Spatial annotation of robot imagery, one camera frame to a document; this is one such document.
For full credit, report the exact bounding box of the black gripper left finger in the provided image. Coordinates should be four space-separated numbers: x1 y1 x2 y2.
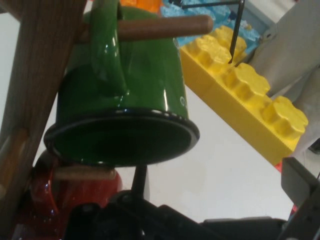
64 164 206 240

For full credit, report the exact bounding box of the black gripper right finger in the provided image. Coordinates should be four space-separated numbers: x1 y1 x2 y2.
277 157 320 240

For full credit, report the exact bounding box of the green enamel mug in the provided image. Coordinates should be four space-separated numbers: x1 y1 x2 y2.
43 0 201 167

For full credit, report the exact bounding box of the red enamel mug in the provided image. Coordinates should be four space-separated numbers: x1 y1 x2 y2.
11 149 125 240

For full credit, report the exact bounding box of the big yellow toy block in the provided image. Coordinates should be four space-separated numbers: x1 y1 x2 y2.
178 24 310 166

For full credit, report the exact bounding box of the brown wooden mug tree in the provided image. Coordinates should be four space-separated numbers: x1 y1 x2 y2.
0 0 215 240

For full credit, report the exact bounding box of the translucent blue toy block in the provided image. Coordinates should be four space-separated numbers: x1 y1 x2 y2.
159 0 261 48

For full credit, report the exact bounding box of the big orange toy block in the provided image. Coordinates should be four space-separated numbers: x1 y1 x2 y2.
119 0 161 13

